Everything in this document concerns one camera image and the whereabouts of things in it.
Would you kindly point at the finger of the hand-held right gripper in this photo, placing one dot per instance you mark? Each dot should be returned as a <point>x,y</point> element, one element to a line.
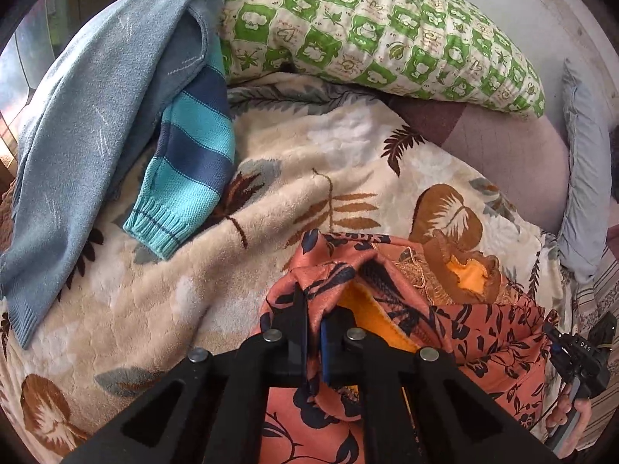
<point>557,348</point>

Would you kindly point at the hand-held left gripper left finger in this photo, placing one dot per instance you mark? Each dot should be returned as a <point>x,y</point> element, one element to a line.
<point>300,328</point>

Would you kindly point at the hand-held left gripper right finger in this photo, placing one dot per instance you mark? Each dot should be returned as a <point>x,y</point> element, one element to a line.
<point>329,348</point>

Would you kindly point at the orange floral blouse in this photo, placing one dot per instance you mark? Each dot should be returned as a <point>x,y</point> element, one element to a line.
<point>483,328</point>

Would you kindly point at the person's right hand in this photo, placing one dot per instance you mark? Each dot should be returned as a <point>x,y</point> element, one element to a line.
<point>578,425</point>

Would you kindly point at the striped cushion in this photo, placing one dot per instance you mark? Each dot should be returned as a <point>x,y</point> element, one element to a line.
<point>592,295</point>

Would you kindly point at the leaf printed blanket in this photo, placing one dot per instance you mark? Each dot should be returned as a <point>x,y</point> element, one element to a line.
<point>193,275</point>

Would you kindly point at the grey blue pillow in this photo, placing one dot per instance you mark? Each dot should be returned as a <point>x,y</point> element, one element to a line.
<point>580,179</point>

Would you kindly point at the mauve mattress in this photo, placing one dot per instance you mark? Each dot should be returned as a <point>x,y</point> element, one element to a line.
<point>508,154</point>

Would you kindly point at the blue striped knit sweater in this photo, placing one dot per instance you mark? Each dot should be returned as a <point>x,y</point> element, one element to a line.
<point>193,154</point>

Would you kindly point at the light blue knit sweater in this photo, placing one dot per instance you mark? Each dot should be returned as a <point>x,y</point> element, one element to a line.
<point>72,154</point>

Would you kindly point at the green checkered pillow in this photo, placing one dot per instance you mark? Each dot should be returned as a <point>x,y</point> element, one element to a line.
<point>362,24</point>

